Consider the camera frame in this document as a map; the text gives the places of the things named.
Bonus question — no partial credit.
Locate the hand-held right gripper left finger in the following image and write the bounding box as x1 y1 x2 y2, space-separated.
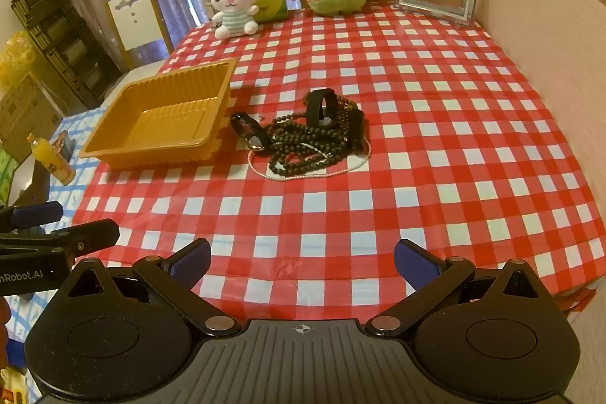
61 238 242 337

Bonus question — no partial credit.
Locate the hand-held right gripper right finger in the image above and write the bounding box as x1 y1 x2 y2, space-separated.
364 237 551 337

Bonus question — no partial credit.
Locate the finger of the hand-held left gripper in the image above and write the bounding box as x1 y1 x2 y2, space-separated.
0 218 120 254
0 201 64 231

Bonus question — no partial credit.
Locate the white pearl necklace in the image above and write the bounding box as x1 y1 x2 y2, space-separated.
247 138 373 182

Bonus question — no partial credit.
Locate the yellow plastic tray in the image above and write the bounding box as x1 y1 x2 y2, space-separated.
78 58 237 170

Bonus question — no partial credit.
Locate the black wristwatch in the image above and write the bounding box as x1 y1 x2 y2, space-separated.
230 112 272 152

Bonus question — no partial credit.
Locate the slim black fitness band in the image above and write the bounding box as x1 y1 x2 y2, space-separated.
348 108 367 149

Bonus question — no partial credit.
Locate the black bead necklace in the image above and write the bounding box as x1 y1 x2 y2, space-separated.
258 92 369 178

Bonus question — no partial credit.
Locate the wide black wristband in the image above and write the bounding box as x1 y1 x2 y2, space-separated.
305 88 340 133

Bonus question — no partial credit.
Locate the green carton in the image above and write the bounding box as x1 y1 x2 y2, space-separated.
0 148 18 203

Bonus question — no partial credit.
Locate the blue checkered tablecloth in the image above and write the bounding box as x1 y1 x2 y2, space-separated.
0 103 124 404

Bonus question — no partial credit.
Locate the orange juice bottle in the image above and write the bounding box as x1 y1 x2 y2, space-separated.
27 133 77 186

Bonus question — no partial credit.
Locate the brown snack packet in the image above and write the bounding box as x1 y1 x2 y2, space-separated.
52 132 77 161

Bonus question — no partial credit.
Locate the cardboard box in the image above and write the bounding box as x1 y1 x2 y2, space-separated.
0 75 62 163

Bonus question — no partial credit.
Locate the red checkered tablecloth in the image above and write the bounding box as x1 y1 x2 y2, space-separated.
71 2 606 324

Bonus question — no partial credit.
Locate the yellow plastic bag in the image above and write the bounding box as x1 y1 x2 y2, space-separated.
0 30 36 92

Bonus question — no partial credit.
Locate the black storage rack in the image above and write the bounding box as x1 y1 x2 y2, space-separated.
8 0 121 109

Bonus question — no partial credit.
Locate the white wooden chair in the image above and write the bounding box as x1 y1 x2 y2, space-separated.
105 0 176 71

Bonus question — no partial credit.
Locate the white bunny plush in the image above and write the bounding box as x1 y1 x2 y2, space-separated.
209 0 260 40

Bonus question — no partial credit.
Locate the green tissue box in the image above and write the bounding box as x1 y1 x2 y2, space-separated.
253 0 289 23

